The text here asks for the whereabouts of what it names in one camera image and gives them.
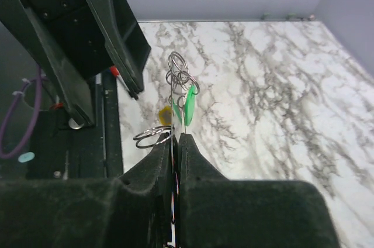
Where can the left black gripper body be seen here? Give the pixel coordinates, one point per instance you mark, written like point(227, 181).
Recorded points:
point(72, 24)

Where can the key with green tag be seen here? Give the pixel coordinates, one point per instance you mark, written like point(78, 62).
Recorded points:
point(184, 105)

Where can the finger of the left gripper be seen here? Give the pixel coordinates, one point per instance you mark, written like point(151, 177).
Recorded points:
point(28, 29)
point(125, 42)

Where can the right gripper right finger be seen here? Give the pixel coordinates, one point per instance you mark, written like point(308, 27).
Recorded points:
point(218, 212)

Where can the key with yellow tag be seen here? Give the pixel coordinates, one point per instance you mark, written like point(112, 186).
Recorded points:
point(165, 116)

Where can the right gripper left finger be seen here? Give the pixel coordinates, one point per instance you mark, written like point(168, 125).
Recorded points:
point(133, 210)

